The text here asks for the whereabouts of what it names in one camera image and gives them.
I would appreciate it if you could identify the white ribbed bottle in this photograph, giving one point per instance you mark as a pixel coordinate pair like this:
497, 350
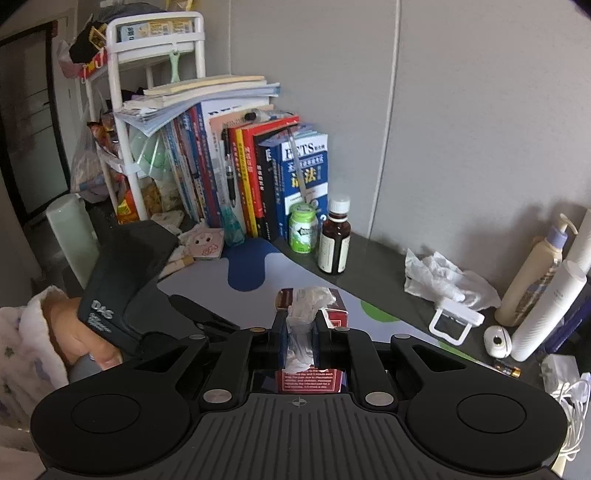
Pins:
554, 303

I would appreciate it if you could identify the teal glass bottle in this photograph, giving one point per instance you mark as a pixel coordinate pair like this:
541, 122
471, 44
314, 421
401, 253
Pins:
233, 235

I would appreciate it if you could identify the tall white tube bottle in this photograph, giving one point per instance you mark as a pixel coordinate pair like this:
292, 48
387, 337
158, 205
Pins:
580, 251

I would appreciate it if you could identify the printed desk mat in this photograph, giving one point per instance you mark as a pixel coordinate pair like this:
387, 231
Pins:
244, 286

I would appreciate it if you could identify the black pen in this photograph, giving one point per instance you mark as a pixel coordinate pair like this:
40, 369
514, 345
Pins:
230, 176

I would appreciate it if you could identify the AA battery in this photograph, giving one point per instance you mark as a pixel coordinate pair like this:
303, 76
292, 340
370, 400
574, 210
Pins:
506, 369

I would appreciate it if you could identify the yellow book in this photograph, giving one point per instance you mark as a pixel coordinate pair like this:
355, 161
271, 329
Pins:
250, 211

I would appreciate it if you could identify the left hand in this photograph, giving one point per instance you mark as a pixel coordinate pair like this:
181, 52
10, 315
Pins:
71, 338

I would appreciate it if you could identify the white folding phone stand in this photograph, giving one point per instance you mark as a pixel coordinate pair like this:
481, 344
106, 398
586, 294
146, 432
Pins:
462, 315

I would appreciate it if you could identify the black book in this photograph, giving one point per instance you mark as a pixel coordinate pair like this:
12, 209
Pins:
265, 184

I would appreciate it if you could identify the green gum bottle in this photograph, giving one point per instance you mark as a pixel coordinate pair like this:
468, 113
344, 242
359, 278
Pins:
302, 228

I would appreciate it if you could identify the red medicine box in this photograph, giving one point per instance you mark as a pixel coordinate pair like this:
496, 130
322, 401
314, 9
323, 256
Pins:
301, 374

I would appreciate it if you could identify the row of blue books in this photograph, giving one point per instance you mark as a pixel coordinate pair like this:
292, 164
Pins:
185, 138

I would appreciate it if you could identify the small white round device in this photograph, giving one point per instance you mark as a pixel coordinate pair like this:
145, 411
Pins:
497, 342

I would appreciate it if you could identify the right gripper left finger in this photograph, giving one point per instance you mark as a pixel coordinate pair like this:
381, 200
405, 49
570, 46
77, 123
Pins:
246, 353

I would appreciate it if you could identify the stack of paper booklets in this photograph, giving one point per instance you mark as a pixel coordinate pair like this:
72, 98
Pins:
159, 105

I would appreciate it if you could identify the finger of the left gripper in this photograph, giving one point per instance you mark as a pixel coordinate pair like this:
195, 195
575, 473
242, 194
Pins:
208, 322

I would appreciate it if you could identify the blue PETS book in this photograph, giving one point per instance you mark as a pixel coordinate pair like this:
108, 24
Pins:
300, 161

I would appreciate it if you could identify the wipe tissue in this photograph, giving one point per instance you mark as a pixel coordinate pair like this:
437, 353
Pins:
306, 304

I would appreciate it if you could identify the brown medicine bottle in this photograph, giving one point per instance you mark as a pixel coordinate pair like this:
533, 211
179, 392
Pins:
335, 236

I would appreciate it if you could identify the cream lotion pump bottle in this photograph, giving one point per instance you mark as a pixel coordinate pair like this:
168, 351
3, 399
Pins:
535, 275

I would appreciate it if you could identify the crumpled white tissue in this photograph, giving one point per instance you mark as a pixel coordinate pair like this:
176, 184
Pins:
435, 277

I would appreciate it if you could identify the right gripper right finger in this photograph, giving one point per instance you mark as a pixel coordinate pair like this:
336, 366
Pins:
354, 353

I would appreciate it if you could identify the red book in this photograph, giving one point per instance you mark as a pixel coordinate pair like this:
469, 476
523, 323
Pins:
277, 121

